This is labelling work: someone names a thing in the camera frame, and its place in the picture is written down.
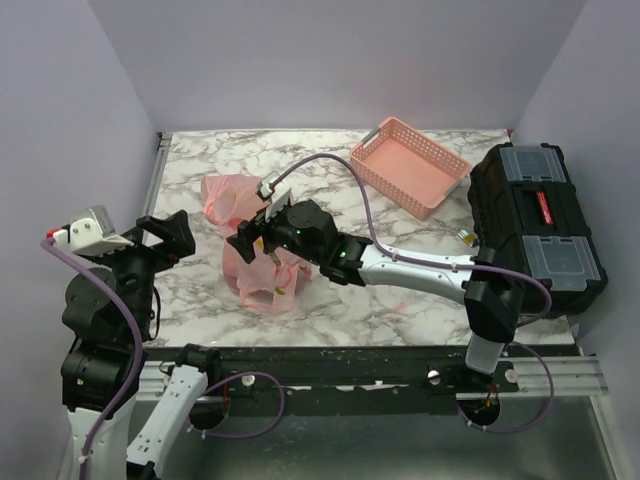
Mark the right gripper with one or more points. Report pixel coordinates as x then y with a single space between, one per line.
243 241

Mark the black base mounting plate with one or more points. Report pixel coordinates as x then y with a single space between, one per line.
337 381

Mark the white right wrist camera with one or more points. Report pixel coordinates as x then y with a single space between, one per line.
276 194

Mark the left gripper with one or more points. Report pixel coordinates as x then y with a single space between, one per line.
179 243

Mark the pink plastic bag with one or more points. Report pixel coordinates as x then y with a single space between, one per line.
270 282

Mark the black plastic toolbox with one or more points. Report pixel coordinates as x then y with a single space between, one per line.
525 206

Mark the small yellow black object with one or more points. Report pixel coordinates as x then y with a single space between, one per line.
469 238

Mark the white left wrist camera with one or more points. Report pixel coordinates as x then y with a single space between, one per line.
89 233

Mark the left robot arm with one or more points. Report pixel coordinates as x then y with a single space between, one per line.
110 305

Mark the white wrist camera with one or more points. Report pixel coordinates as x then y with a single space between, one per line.
276 194
89 233

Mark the pink perforated plastic basket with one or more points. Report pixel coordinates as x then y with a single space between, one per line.
407 167

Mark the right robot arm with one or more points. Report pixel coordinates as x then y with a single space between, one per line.
491 296

